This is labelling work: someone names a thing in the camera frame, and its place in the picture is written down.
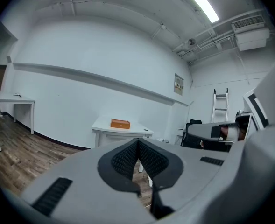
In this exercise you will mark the wall electrical panel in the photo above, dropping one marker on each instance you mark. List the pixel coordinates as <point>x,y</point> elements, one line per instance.
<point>178,84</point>

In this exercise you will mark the white ceiling pipes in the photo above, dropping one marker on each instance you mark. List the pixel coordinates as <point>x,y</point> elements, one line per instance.
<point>212,40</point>

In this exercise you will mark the white side table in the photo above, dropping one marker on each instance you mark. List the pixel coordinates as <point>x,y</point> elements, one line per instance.
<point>9,99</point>

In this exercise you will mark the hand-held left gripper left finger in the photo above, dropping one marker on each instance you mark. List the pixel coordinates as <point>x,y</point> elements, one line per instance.
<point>81,171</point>

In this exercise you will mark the white air conditioner unit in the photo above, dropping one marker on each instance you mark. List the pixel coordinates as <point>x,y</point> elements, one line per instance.
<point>251,37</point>

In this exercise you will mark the aluminium ladder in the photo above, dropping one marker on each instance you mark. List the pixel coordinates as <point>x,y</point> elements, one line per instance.
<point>220,96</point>

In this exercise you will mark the ceiling smoke detector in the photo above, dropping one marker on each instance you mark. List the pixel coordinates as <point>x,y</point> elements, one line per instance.
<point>192,41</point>

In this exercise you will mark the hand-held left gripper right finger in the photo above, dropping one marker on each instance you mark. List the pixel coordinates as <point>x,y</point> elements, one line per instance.
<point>193,171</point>

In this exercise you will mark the ceiling light strip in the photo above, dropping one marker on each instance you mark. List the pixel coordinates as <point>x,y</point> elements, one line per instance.
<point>209,8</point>

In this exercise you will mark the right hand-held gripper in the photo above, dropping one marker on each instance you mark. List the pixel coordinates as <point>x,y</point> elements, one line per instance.
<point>256,106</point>

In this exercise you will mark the person's right hand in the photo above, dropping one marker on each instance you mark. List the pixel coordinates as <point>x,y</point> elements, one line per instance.
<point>224,130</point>

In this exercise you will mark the orange storage box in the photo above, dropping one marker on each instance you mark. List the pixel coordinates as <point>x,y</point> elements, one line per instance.
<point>120,123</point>

